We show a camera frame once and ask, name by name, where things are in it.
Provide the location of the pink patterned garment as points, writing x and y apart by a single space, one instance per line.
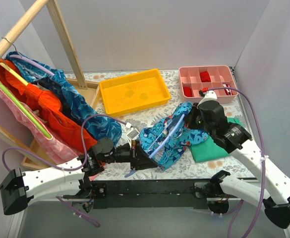
52 150

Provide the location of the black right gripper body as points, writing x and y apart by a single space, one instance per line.
191 118

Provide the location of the light blue wire hanger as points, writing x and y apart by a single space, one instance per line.
163 142

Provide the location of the blue shark print shorts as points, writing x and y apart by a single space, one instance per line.
192 135

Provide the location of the purple hanger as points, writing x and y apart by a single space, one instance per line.
35 64

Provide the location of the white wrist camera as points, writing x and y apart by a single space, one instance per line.
131 132
207 95

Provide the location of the pink divided organizer box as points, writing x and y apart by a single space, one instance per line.
192 79

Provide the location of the green folded cloth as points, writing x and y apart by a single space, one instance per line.
206 150

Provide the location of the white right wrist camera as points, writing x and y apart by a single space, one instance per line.
207 95

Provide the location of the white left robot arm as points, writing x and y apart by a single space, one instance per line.
71 179

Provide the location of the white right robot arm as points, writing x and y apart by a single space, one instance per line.
274 198

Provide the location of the red rolled sock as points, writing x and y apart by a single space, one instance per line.
205 77
187 92

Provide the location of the yellow hanger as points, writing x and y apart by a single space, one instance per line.
16 75

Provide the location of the red white striped sock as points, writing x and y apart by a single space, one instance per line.
228 90

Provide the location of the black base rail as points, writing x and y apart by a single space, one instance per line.
163 193

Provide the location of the floral table mat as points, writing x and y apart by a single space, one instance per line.
185 167

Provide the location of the orange garment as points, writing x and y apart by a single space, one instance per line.
50 109

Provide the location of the green hanger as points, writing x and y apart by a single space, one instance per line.
25 111

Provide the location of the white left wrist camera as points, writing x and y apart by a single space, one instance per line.
131 132

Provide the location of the yellow plastic tray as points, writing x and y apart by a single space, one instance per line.
134 92

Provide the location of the dark blue leaf print garment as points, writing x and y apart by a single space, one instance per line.
99 127

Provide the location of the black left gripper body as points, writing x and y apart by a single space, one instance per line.
134 154

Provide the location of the wooden clothes rack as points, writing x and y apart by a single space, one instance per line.
90 90

